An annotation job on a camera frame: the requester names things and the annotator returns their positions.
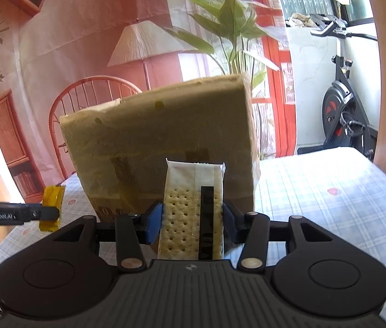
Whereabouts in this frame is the yellow snack packet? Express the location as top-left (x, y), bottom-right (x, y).
top-left (39, 185), bottom-right (66, 232)

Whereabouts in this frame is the white soda cracker pack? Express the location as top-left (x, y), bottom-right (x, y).
top-left (157, 161), bottom-right (226, 261)

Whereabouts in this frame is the taped cardboard box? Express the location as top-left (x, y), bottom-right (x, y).
top-left (60, 75), bottom-right (261, 222)

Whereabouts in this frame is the red metal chair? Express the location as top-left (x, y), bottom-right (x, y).
top-left (48, 75), bottom-right (144, 180)

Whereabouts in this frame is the black exercise bike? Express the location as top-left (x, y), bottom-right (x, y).
top-left (297, 13), bottom-right (378, 162)

